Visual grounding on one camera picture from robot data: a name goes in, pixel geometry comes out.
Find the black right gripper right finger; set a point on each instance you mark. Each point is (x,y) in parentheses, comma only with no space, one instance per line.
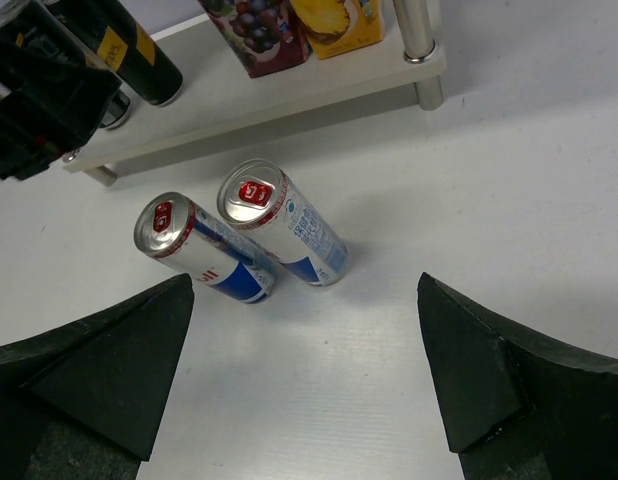
(516,403)

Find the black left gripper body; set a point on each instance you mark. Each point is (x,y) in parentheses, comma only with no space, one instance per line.
(48,108)

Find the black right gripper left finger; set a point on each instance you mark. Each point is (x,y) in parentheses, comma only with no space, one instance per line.
(85,400)

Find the black can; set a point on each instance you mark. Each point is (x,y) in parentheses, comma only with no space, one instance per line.
(113,34)
(29,26)

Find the black can front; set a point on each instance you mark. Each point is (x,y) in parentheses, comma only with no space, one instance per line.
(113,34)

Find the white two-tier shelf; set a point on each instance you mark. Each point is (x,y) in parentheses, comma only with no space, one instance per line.
(218,99)

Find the blue silver can left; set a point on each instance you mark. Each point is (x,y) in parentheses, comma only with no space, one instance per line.
(175,231)

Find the blue silver can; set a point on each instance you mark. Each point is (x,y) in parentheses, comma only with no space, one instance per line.
(175,231)
(259,200)

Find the blue silver can right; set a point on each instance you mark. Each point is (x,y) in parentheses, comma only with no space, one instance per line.
(259,200)

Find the purple grape juice carton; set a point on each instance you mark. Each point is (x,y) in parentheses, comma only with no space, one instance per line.
(265,35)

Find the yellow pineapple juice carton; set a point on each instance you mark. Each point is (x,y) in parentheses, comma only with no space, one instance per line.
(335,27)

